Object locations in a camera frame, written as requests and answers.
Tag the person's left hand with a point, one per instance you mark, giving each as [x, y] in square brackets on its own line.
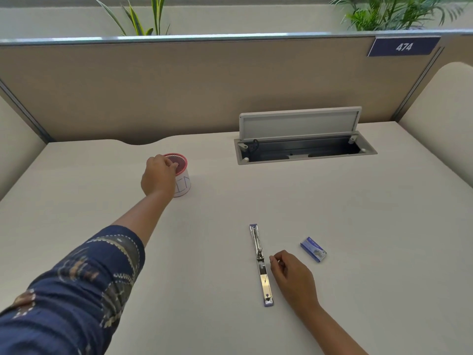
[157, 179]

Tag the person's right hand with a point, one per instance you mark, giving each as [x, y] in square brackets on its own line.
[293, 279]

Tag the person's left fingers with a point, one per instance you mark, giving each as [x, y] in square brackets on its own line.
[170, 164]

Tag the person's right thumb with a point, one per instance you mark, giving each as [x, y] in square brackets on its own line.
[275, 263]

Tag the white cup with red rim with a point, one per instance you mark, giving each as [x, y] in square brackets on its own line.
[183, 182]

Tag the person's right forearm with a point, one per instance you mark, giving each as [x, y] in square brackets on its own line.
[332, 332]

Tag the person's left forearm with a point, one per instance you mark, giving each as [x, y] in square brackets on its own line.
[144, 219]

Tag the open silver stapler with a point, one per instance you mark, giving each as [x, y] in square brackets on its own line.
[261, 268]

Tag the blue staple box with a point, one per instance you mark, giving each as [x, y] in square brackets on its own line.
[313, 249]

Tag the beige desk partition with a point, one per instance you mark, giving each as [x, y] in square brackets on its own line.
[184, 88]

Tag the long-leaf green plant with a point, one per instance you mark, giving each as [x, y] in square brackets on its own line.
[138, 18]

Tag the blue patterned sleeve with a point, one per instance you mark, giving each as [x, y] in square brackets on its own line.
[70, 292]

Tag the cream rounded side panel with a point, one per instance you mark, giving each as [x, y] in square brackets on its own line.
[439, 118]

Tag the blue number sign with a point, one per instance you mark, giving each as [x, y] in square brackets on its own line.
[403, 46]

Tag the green palm plant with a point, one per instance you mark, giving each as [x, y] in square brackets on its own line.
[395, 12]

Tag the grey metal partition post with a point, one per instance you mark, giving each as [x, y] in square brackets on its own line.
[26, 114]
[419, 83]

